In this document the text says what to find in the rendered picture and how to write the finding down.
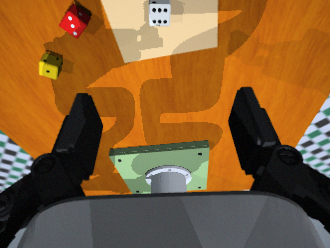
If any beige flat mat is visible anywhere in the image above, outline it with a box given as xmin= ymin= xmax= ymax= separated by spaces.
xmin=101 ymin=0 xmax=218 ymax=63

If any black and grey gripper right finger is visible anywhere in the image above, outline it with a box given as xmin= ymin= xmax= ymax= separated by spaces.
xmin=228 ymin=87 xmax=330 ymax=234

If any yellow die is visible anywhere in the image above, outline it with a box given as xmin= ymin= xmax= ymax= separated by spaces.
xmin=39 ymin=53 xmax=63 ymax=80

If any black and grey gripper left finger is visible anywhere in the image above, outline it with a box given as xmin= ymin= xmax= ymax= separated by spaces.
xmin=0 ymin=93 xmax=103 ymax=248

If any red die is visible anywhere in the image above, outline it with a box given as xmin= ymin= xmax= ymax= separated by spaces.
xmin=59 ymin=4 xmax=91 ymax=38

